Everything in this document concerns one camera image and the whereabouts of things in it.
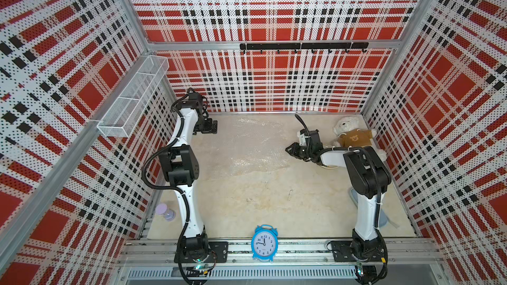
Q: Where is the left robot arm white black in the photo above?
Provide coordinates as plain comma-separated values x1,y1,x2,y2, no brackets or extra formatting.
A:
141,88,218,263

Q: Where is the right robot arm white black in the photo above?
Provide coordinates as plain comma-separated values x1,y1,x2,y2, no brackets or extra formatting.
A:
285,129,392,261

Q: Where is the white teddy bear brown shirt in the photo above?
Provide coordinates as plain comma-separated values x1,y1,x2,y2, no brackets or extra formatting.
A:
333,116,387,162

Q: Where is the blue alarm clock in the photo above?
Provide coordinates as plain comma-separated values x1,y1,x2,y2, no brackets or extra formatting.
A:
251,224,279,263

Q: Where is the grey blue oval dish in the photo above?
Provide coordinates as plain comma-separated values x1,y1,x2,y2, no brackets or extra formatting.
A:
349,187,391,228

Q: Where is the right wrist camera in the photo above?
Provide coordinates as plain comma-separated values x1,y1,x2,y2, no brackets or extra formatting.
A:
298,133,309,146

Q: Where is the white wire mesh basket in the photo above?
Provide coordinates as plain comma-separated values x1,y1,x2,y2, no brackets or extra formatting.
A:
98,55,168,138

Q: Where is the black hook rail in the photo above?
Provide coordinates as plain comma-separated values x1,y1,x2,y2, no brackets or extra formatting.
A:
239,42,370,51

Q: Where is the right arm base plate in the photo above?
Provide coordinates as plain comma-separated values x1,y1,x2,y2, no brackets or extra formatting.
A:
329,240,388,263

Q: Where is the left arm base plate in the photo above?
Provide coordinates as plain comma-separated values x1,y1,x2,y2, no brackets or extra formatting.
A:
174,241,228,264

